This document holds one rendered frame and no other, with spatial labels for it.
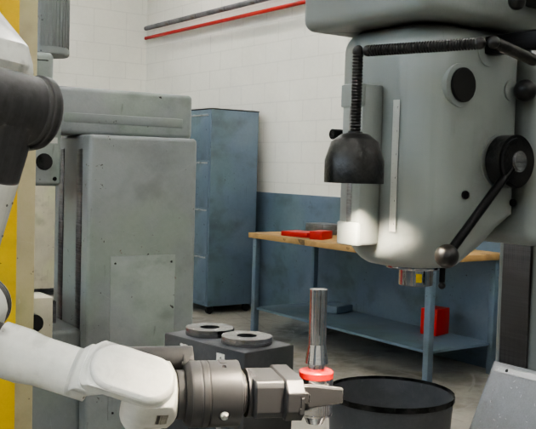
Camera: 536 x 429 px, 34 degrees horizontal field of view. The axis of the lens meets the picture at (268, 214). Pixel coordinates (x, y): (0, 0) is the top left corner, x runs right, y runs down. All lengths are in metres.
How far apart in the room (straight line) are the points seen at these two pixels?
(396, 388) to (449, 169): 2.46
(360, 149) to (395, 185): 0.12
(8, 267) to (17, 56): 1.56
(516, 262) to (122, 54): 9.66
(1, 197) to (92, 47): 9.76
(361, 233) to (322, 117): 7.00
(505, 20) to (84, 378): 0.71
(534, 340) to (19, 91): 0.96
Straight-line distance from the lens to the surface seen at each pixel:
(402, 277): 1.22
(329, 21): 1.21
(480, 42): 0.99
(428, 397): 3.50
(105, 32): 10.97
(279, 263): 8.61
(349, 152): 1.02
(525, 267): 1.58
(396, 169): 1.13
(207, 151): 8.45
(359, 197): 1.13
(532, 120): 1.24
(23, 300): 2.78
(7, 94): 1.10
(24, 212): 2.75
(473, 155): 1.16
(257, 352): 1.49
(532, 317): 1.59
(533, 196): 1.24
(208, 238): 8.45
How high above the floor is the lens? 1.44
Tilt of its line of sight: 3 degrees down
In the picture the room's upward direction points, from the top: 2 degrees clockwise
